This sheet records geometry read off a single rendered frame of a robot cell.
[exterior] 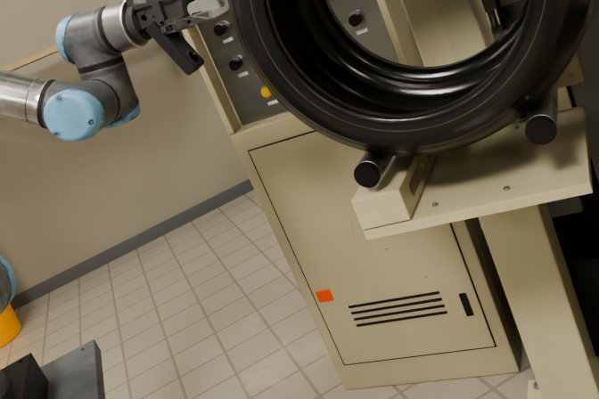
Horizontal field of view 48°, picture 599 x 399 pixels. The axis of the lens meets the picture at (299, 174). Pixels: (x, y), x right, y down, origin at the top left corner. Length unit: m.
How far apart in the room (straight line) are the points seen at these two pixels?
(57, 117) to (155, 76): 3.27
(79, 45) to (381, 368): 1.32
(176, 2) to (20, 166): 3.36
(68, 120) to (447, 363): 1.32
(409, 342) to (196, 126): 2.82
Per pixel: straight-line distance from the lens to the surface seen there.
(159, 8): 1.25
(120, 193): 4.55
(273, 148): 1.87
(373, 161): 1.12
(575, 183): 1.09
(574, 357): 1.72
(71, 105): 1.22
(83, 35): 1.34
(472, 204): 1.12
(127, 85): 1.37
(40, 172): 4.52
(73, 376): 1.73
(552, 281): 1.60
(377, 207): 1.14
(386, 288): 1.97
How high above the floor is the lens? 1.25
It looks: 16 degrees down
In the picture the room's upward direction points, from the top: 23 degrees counter-clockwise
